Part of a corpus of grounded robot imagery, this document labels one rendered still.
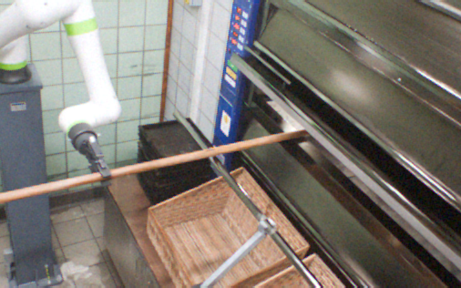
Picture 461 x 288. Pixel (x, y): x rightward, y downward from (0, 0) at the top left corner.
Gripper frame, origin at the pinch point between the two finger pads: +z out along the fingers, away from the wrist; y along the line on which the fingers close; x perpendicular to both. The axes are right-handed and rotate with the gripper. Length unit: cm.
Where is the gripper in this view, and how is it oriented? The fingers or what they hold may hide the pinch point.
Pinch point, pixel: (104, 174)
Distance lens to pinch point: 176.4
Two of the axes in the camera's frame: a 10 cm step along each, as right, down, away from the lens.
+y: -1.4, 8.2, 5.6
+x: -8.6, 1.8, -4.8
